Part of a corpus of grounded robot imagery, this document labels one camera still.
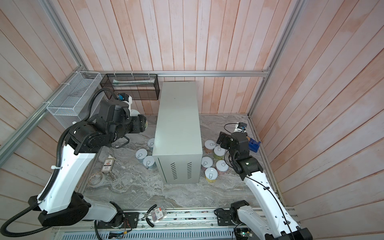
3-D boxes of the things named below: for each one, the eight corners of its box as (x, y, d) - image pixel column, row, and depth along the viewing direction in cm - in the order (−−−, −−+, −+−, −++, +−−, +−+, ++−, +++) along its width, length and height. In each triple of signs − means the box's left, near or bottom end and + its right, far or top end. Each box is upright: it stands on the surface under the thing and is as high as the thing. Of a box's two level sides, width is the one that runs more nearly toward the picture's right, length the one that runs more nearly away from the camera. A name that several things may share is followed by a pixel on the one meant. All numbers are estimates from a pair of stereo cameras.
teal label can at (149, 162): (144, 170, 93) (141, 165, 87) (146, 160, 97) (143, 155, 92) (155, 170, 93) (153, 165, 87) (156, 160, 97) (155, 155, 92)
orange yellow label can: (204, 182, 87) (205, 179, 83) (204, 171, 92) (204, 167, 87) (217, 182, 87) (218, 179, 83) (215, 171, 92) (217, 167, 87)
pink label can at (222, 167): (215, 176, 90) (217, 172, 85) (214, 164, 95) (215, 160, 90) (227, 176, 90) (229, 172, 85) (225, 164, 95) (227, 160, 90)
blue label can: (136, 163, 95) (133, 159, 90) (139, 153, 100) (136, 148, 95) (147, 163, 95) (145, 159, 90) (149, 153, 100) (147, 148, 95)
